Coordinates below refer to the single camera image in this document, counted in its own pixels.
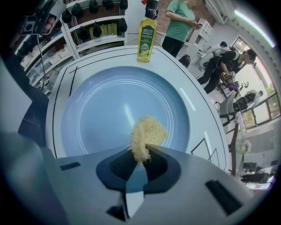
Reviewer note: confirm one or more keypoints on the group of black caps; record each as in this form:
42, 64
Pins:
96, 30

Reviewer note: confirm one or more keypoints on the large black-framed window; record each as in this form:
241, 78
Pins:
259, 72

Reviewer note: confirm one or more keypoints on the grey chair black legs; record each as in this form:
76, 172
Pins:
226, 105

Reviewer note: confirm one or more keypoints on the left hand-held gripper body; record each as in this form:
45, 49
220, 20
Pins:
50, 7

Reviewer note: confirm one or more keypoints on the person's dark trousers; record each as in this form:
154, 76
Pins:
33, 118

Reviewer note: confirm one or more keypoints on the yellow oil bottle black cap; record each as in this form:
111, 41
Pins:
147, 44

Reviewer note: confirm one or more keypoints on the beige fluffy fibre clump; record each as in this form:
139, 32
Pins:
149, 131

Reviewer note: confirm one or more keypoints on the white partition board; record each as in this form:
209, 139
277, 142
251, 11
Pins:
134, 19

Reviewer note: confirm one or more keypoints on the white cubby shelf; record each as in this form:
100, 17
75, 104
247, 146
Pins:
204, 33

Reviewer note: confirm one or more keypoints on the person's left hand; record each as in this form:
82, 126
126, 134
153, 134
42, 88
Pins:
49, 23

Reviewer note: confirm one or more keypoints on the red paper flag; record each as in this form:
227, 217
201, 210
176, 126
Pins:
144, 1

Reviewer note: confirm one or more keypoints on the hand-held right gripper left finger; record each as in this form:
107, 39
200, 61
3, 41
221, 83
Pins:
83, 175

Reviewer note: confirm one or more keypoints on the blue big plate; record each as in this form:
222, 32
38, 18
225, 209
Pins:
120, 99

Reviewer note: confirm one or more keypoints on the small white flower plant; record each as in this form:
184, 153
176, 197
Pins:
246, 146

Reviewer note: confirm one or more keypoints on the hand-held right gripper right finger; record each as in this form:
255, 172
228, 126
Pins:
197, 175

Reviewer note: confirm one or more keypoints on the grey smartphone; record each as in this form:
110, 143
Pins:
200, 25

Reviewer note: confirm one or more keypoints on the white shelving unit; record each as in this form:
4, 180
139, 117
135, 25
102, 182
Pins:
98, 40

